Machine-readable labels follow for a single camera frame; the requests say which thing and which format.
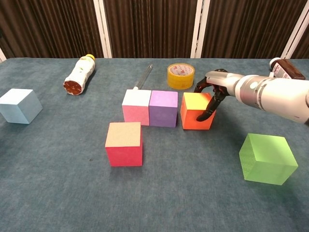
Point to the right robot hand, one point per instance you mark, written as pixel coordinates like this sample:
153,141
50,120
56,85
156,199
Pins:
224,81

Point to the orange foam cube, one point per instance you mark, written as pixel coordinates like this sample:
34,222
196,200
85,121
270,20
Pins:
190,118

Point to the purple foam cube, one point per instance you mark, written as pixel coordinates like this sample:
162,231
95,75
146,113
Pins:
163,113

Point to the pink foam cube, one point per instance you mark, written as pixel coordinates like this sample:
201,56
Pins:
135,113

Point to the green foam cube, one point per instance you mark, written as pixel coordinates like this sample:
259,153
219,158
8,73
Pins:
270,166

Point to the light blue foam cube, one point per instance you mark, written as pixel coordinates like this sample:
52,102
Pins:
17,108

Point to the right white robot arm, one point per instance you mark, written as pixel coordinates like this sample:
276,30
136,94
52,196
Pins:
277,96

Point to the yellow tape roll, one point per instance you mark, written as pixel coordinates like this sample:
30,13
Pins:
179,82

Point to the brown bottle white cap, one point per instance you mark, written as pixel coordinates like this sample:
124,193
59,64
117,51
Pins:
287,70

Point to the glass test tube white stopper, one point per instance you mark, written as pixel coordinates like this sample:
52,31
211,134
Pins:
144,76

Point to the red foam cube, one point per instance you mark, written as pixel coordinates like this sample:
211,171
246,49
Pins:
123,154

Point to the white drink bottle yellow cap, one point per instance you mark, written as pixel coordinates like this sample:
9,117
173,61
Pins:
80,72

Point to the white partition post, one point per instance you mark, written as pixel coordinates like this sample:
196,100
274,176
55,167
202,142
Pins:
295,38
2,54
200,29
102,29

